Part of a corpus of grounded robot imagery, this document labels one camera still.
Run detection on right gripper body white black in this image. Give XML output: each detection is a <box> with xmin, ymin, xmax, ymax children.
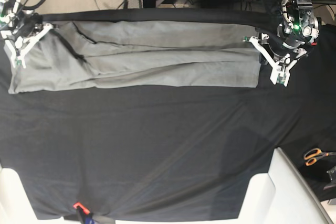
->
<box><xmin>1</xmin><ymin>12</ymin><xmax>54</xmax><ymax>68</ymax></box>

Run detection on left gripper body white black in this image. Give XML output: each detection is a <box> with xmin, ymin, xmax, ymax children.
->
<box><xmin>243</xmin><ymin>33</ymin><xmax>308</xmax><ymax>86</ymax></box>

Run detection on grey T-shirt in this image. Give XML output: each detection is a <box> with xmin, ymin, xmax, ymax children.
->
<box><xmin>8</xmin><ymin>21</ymin><xmax>260</xmax><ymax>94</ymax></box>

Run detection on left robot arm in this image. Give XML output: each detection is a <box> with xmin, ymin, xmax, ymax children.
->
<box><xmin>244</xmin><ymin>0</ymin><xmax>321</xmax><ymax>86</ymax></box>

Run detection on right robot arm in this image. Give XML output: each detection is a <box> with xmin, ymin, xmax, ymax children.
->
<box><xmin>1</xmin><ymin>0</ymin><xmax>55</xmax><ymax>69</ymax></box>

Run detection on small black object right edge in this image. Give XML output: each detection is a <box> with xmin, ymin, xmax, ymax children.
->
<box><xmin>323</xmin><ymin>166</ymin><xmax>336</xmax><ymax>190</ymax></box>

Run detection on white bin right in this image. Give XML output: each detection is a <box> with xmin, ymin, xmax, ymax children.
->
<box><xmin>238</xmin><ymin>148</ymin><xmax>333</xmax><ymax>223</ymax></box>

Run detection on white bin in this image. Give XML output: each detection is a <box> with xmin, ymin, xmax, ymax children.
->
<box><xmin>1</xmin><ymin>167</ymin><xmax>64</xmax><ymax>224</ymax></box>
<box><xmin>238</xmin><ymin>148</ymin><xmax>333</xmax><ymax>223</ymax></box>

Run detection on black table cloth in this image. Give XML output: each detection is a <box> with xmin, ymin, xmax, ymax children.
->
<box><xmin>1</xmin><ymin>8</ymin><xmax>335</xmax><ymax>222</ymax></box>

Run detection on white bin left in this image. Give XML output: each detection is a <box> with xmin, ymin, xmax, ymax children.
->
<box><xmin>1</xmin><ymin>167</ymin><xmax>64</xmax><ymax>224</ymax></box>

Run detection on red blue clamp bottom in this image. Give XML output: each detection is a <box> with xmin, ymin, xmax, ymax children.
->
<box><xmin>73</xmin><ymin>202</ymin><xmax>95</xmax><ymax>224</ymax></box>

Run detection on orange handled scissors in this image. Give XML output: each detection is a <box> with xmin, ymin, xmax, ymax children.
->
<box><xmin>303</xmin><ymin>148</ymin><xmax>335</xmax><ymax>166</ymax></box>

